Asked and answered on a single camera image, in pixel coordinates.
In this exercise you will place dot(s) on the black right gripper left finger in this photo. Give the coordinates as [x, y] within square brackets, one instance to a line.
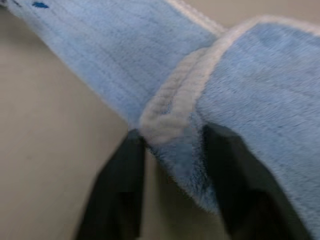
[117, 195]

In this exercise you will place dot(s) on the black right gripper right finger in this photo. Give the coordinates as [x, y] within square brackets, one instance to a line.
[247, 200]

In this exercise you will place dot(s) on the light blue fleece towel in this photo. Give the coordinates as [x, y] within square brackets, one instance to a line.
[205, 80]

